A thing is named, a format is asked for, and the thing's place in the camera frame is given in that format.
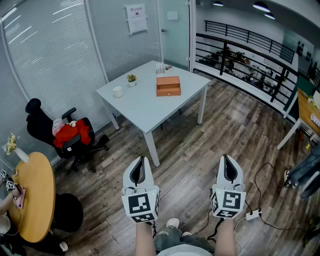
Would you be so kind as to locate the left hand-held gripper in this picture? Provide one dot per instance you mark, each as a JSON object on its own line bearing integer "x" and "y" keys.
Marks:
{"x": 140, "y": 203}

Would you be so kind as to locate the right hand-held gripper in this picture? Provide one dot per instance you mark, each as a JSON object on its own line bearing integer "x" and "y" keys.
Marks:
{"x": 230, "y": 200}

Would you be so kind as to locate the orange wooden drawer box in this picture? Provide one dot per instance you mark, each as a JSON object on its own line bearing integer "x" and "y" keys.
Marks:
{"x": 168, "y": 81}

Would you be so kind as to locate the person's left forearm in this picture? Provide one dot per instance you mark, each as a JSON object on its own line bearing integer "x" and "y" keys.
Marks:
{"x": 145, "y": 240}

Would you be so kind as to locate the person's right forearm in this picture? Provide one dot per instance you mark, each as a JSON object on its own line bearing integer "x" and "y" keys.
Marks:
{"x": 225, "y": 237}

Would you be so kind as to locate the white power strip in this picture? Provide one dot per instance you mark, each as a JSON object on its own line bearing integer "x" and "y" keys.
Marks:
{"x": 253, "y": 215}

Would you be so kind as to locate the person's white shoe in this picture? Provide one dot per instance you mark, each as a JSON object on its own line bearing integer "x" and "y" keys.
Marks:
{"x": 173, "y": 222}

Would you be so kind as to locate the person's grey jeans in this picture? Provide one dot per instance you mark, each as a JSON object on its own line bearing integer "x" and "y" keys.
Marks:
{"x": 170, "y": 237}

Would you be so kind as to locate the red cloth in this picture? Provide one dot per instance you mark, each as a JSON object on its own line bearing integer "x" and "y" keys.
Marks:
{"x": 72, "y": 135}

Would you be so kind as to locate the black round stool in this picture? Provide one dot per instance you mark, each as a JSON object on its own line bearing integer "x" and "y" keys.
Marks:
{"x": 68, "y": 212}

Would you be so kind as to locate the small cream plush toy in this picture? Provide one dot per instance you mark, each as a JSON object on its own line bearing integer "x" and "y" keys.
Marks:
{"x": 73, "y": 123}

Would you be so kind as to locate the cream white cup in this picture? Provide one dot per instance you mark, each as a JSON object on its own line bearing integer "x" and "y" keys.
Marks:
{"x": 118, "y": 92}

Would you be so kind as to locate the person's white shirt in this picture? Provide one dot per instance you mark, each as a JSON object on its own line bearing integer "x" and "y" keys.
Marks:
{"x": 185, "y": 251}

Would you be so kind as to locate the pink bag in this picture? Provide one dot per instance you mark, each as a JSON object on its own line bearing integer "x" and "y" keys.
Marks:
{"x": 58, "y": 126}

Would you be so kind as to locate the potted orange flower plant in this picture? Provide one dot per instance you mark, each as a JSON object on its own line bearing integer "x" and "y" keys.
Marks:
{"x": 132, "y": 78}

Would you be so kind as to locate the round wooden table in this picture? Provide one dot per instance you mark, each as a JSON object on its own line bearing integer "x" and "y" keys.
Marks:
{"x": 37, "y": 195}

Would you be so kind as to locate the black office chair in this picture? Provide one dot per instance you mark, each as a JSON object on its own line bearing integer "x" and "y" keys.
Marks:
{"x": 40, "y": 125}

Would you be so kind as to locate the small pink succulent pot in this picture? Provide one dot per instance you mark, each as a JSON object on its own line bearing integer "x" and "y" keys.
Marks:
{"x": 170, "y": 67}

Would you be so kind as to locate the white vase with yellow flowers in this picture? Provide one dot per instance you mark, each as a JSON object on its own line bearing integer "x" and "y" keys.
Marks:
{"x": 21, "y": 153}

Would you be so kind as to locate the pink notebook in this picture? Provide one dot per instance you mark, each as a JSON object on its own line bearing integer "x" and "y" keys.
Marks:
{"x": 20, "y": 200}

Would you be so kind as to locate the black metal railing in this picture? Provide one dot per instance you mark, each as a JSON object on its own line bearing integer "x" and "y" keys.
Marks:
{"x": 226, "y": 51}

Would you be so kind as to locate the frosted glass door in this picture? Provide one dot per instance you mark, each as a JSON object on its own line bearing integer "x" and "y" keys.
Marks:
{"x": 175, "y": 40}

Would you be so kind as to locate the black ceiling lamp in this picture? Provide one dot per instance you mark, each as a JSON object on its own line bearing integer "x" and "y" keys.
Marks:
{"x": 218, "y": 3}
{"x": 269, "y": 16}
{"x": 261, "y": 7}

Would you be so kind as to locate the white door sign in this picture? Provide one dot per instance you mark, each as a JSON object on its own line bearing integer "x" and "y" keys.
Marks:
{"x": 172, "y": 15}

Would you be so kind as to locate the white wall paper holder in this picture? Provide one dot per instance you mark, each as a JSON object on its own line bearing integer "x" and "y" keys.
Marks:
{"x": 136, "y": 21}

